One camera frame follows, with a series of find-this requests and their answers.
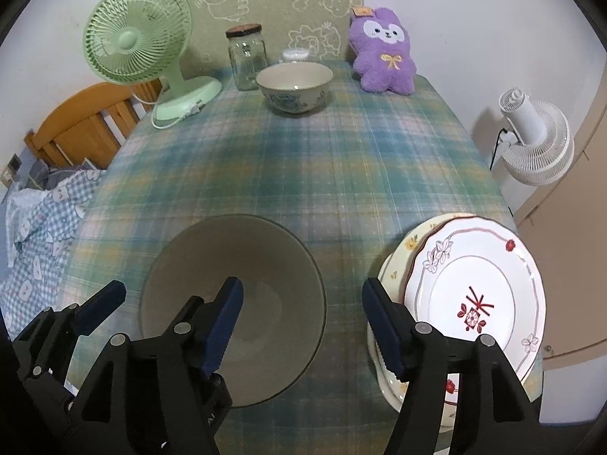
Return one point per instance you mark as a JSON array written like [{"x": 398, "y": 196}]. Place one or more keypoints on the purple plush rabbit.
[{"x": 382, "y": 51}]

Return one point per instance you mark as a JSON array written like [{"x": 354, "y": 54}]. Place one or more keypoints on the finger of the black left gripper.
[{"x": 45, "y": 347}]

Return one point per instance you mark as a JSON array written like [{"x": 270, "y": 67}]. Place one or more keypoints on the green cartoon wall mat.
[{"x": 319, "y": 25}]

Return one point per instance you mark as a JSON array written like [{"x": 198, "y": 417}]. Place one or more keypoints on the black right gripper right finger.
[{"x": 493, "y": 413}]

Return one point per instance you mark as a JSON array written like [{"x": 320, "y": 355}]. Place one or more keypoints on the large grey-green bowl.
[{"x": 264, "y": 292}]

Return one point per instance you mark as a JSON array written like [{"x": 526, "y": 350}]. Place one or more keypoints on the cream plate with yellow flowers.
[{"x": 394, "y": 269}]

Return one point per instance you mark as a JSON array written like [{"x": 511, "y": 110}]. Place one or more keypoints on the white clip fan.
[{"x": 538, "y": 147}]

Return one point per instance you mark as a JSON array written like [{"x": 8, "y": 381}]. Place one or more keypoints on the wooden bed headboard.
[{"x": 76, "y": 130}]

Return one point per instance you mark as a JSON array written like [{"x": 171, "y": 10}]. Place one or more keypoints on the plaid tablecloth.
[{"x": 349, "y": 180}]

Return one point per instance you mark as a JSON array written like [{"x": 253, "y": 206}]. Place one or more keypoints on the grey striped pillow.
[{"x": 42, "y": 176}]

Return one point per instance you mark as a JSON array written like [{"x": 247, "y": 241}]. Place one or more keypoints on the cream bowl with blue flowers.
[{"x": 295, "y": 87}]

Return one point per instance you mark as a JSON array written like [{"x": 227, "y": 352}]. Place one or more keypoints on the blue checked bear blanket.
[{"x": 41, "y": 226}]

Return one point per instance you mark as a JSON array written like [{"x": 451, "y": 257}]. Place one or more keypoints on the white plate with red flowers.
[{"x": 473, "y": 276}]

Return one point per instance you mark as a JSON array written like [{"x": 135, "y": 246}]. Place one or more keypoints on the glass jar with dark lid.
[{"x": 247, "y": 51}]

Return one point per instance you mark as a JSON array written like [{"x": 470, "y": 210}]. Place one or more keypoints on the green desk fan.
[{"x": 130, "y": 42}]

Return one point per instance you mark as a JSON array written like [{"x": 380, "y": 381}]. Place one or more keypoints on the cotton swab container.
[{"x": 295, "y": 55}]

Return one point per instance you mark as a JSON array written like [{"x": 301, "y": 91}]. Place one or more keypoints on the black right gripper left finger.
[{"x": 161, "y": 395}]

